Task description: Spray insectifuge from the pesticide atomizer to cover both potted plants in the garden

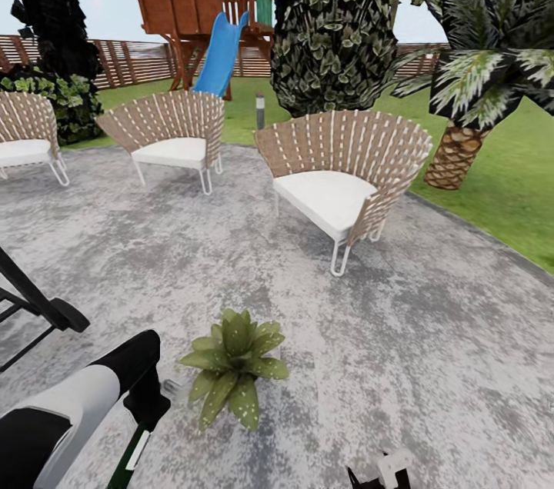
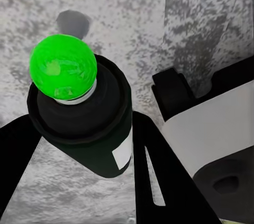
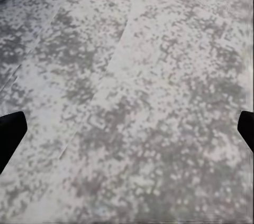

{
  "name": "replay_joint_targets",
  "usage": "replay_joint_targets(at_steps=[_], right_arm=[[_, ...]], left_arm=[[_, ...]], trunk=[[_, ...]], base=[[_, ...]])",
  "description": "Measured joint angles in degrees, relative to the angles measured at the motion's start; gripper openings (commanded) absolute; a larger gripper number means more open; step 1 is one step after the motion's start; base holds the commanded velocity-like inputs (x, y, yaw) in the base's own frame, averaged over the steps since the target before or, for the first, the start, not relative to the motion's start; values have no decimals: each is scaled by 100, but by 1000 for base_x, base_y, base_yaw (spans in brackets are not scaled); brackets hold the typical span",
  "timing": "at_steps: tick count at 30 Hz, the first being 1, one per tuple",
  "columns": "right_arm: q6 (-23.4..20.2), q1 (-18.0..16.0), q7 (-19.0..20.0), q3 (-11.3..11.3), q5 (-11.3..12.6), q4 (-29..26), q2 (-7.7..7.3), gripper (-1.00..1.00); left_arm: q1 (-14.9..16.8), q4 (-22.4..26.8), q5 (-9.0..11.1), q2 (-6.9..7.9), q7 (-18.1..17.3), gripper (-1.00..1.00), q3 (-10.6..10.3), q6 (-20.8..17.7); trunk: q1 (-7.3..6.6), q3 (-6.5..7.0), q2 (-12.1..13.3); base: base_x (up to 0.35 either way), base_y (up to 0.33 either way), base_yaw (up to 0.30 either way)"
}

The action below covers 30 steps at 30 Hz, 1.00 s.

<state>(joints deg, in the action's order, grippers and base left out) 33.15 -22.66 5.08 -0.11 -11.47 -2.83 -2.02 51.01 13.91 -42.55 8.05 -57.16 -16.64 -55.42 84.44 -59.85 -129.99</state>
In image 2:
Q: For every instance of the insectifuge atomizer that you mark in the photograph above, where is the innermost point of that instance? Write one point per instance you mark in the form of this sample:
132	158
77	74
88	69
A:
80	101

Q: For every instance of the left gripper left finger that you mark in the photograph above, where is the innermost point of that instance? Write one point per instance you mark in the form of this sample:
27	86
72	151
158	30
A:
18	141

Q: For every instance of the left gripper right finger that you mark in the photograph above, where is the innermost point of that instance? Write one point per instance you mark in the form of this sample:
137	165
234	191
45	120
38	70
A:
184	202

